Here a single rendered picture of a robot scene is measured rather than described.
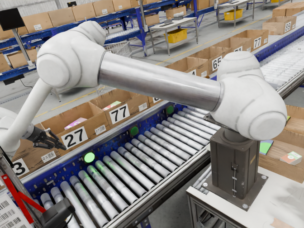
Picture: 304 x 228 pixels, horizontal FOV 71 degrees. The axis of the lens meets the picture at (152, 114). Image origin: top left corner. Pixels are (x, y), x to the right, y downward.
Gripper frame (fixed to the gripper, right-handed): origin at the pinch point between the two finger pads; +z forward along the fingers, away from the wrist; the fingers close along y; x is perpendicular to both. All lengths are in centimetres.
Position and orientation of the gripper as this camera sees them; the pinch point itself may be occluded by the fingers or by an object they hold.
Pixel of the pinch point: (60, 146)
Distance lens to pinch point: 136.1
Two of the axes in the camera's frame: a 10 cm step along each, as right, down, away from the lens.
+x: -5.6, -4.9, 6.7
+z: 4.7, 4.7, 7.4
